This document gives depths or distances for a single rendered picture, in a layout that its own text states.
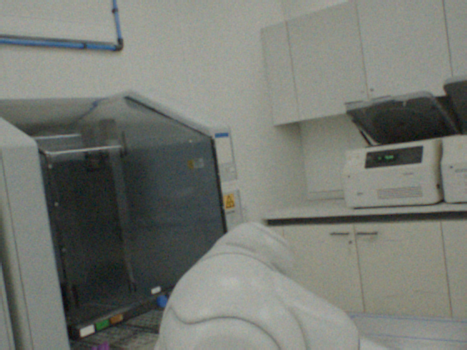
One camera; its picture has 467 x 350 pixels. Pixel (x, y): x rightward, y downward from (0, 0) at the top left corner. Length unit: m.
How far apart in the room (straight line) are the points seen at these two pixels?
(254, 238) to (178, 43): 2.79
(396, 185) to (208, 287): 2.88
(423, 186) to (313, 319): 2.79
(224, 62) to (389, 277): 1.69
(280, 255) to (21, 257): 0.74
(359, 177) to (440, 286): 0.76
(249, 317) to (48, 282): 0.90
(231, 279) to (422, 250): 2.89
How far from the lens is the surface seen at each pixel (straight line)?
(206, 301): 0.48
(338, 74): 3.78
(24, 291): 1.28
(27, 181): 1.29
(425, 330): 1.58
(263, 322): 0.46
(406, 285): 3.45
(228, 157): 1.77
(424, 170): 3.27
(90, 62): 2.90
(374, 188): 3.40
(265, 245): 0.66
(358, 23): 3.75
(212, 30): 3.67
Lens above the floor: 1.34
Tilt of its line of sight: 3 degrees down
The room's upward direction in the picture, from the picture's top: 8 degrees counter-clockwise
